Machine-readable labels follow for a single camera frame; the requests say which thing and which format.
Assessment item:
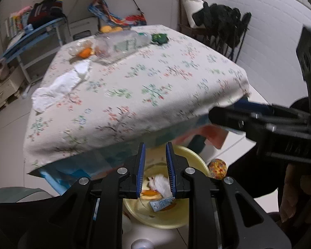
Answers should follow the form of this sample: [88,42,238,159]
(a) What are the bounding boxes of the colourful patterned ball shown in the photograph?
[208,158,228,179]

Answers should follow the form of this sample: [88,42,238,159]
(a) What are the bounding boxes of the colourful printed cloth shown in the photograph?
[88,0,147,28]

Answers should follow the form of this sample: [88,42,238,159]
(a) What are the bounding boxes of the white tissue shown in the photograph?
[31,60,92,113]
[146,174,173,198]

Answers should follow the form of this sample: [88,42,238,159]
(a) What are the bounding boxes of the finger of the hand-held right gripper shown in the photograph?
[209,106,309,141]
[232,97,311,117]

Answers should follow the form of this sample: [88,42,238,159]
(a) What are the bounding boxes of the blue wrapper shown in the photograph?
[149,197,175,212]

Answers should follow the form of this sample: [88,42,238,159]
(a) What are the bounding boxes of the white pillow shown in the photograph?
[180,0,205,28]

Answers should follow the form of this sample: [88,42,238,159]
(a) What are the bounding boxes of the grey green seat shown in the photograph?
[0,187,52,205]

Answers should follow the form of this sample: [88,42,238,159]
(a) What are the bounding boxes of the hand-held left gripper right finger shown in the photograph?
[166,142,292,249]

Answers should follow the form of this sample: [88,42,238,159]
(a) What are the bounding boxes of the orange peel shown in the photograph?
[76,47,92,59]
[141,189,162,200]

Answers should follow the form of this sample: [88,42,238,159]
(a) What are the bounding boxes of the clear plastic bottle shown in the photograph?
[93,30,152,65]

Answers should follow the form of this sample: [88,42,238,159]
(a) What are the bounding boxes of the white drawer cabinet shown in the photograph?
[0,69,25,117]

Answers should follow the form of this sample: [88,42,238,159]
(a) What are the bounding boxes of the row of books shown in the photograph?
[5,5,33,37]

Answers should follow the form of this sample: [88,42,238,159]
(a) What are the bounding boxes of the black folding chairs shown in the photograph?
[192,2,252,63]

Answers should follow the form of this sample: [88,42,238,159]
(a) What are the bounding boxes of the wooden chair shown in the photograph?
[176,0,210,38]

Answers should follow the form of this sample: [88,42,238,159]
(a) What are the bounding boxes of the dark backpack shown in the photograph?
[28,0,68,29]

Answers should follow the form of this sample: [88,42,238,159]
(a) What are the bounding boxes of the white round cap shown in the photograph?
[131,238,154,249]

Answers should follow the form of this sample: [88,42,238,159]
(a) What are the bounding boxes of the floral tablecloth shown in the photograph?
[23,24,250,169]

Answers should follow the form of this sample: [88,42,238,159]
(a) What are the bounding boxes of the person's right hand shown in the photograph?
[278,163,311,225]

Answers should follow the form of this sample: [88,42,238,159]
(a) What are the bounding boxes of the pale handled jug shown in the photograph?
[0,59,11,81]

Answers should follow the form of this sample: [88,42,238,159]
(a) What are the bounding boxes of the blue desk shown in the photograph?
[2,17,70,85]

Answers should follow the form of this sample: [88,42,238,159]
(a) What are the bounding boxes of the yellow plastic basin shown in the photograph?
[122,145,210,230]

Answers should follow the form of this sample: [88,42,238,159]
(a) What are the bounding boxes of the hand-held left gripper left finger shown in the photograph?
[45,142,147,249]

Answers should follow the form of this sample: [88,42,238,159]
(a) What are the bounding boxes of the white plastic stool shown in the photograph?
[69,18,100,43]

